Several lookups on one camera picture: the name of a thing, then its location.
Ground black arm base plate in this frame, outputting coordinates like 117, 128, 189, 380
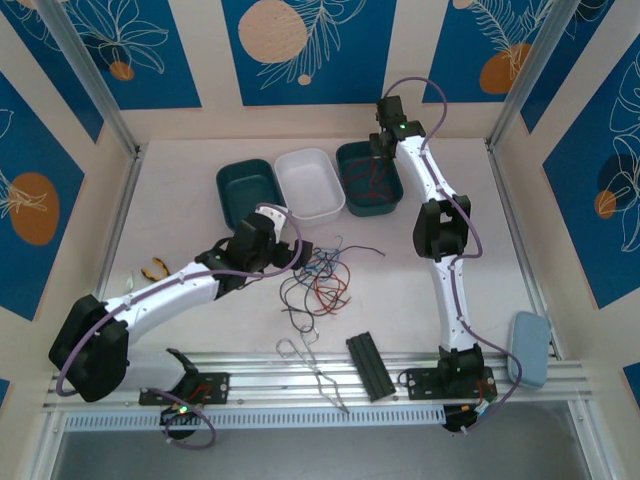
138, 372, 231, 407
404, 367, 499, 402

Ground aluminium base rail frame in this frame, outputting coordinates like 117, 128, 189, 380
42, 351, 589, 412

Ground teal plastic bin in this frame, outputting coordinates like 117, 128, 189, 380
215, 158, 287, 234
335, 140, 405, 218

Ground thin blue cable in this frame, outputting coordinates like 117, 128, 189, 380
299, 234, 346, 286

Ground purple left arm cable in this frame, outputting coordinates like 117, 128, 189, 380
55, 202, 305, 450

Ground black rail piece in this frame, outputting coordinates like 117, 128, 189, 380
345, 330, 397, 403

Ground light blue case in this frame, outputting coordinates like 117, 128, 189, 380
507, 310, 553, 390

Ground white plastic bin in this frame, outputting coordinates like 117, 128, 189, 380
273, 147, 347, 229

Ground metal scissor tongs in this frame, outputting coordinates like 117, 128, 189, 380
276, 324, 351, 414

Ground white slotted cable duct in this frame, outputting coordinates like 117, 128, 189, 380
63, 405, 447, 432

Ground thin black cable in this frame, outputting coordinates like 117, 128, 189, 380
279, 243, 387, 332

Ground black controller board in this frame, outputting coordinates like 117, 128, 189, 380
442, 403, 489, 435
159, 403, 202, 441

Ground orange handled pliers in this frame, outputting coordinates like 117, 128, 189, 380
141, 257, 171, 281

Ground aluminium frame post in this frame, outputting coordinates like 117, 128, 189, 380
485, 0, 584, 151
34, 0, 141, 157

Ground aluminium table side rail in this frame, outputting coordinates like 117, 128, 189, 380
485, 139, 560, 359
94, 144, 147, 311

